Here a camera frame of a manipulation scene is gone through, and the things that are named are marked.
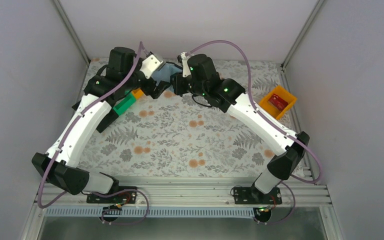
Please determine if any black card holder wallet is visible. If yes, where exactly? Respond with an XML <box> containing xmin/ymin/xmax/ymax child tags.
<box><xmin>151</xmin><ymin>61</ymin><xmax>183</xmax><ymax>84</ymax></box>

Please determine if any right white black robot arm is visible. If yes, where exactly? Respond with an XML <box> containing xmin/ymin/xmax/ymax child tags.
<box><xmin>170</xmin><ymin>52</ymin><xmax>310</xmax><ymax>194</ymax></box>

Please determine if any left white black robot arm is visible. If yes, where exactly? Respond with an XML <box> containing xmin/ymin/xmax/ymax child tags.
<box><xmin>31</xmin><ymin>47</ymin><xmax>183</xmax><ymax>198</ymax></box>

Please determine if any red card in bin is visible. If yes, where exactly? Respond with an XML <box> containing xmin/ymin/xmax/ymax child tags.
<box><xmin>268</xmin><ymin>93</ymin><xmax>289</xmax><ymax>111</ymax></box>

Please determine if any orange bin back left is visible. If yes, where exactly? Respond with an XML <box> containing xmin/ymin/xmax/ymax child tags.
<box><xmin>131</xmin><ymin>88</ymin><xmax>144</xmax><ymax>100</ymax></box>

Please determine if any orange bin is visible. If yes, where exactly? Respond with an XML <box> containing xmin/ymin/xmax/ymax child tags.
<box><xmin>258</xmin><ymin>85</ymin><xmax>297</xmax><ymax>120</ymax></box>
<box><xmin>131</xmin><ymin>88</ymin><xmax>144</xmax><ymax>100</ymax></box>

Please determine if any green bin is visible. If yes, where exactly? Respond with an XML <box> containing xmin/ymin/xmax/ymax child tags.
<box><xmin>112</xmin><ymin>93</ymin><xmax>136</xmax><ymax>116</ymax></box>

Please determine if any black bin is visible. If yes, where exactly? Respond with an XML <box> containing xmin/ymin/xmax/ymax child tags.
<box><xmin>96</xmin><ymin>108</ymin><xmax>119</xmax><ymax>133</ymax></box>

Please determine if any floral patterned table mat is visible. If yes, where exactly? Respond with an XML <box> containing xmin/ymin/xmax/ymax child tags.
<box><xmin>76</xmin><ymin>57</ymin><xmax>307</xmax><ymax>178</ymax></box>

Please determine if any orange bin right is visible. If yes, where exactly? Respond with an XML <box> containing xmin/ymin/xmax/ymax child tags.
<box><xmin>258</xmin><ymin>85</ymin><xmax>297</xmax><ymax>120</ymax></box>

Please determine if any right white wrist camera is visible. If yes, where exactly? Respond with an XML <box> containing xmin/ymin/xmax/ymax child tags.
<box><xmin>178</xmin><ymin>52</ymin><xmax>193</xmax><ymax>78</ymax></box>

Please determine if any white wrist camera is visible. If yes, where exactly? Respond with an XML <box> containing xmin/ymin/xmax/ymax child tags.
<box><xmin>178</xmin><ymin>52</ymin><xmax>193</xmax><ymax>78</ymax></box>
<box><xmin>139</xmin><ymin>54</ymin><xmax>166</xmax><ymax>79</ymax></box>

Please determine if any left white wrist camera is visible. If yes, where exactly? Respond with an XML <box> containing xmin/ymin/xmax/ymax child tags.
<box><xmin>139</xmin><ymin>54</ymin><xmax>166</xmax><ymax>79</ymax></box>

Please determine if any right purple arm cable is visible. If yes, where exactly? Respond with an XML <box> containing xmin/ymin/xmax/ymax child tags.
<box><xmin>185</xmin><ymin>39</ymin><xmax>324</xmax><ymax>226</ymax></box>

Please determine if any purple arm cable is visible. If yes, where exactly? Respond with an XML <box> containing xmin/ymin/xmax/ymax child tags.
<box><xmin>36</xmin><ymin>41</ymin><xmax>150</xmax><ymax>226</ymax></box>
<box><xmin>185</xmin><ymin>39</ymin><xmax>324</xmax><ymax>226</ymax></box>

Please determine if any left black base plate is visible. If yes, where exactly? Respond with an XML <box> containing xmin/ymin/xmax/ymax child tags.
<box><xmin>86</xmin><ymin>186</ymin><xmax>138</xmax><ymax>205</ymax></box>

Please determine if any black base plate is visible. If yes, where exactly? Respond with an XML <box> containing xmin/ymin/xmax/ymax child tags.
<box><xmin>230</xmin><ymin>185</ymin><xmax>283</xmax><ymax>205</ymax></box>
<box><xmin>86</xmin><ymin>186</ymin><xmax>138</xmax><ymax>205</ymax></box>

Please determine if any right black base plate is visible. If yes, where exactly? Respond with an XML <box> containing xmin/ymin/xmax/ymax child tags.
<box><xmin>230</xmin><ymin>185</ymin><xmax>283</xmax><ymax>205</ymax></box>

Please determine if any grey slotted cable duct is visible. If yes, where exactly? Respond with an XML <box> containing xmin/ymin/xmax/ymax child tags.
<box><xmin>45</xmin><ymin>206</ymin><xmax>254</xmax><ymax>219</ymax></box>

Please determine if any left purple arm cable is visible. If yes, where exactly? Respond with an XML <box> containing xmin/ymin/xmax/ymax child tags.
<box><xmin>36</xmin><ymin>41</ymin><xmax>150</xmax><ymax>226</ymax></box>

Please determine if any aluminium rail frame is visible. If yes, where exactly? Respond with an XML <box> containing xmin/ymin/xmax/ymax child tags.
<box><xmin>21</xmin><ymin>176</ymin><xmax>343</xmax><ymax>240</ymax></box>

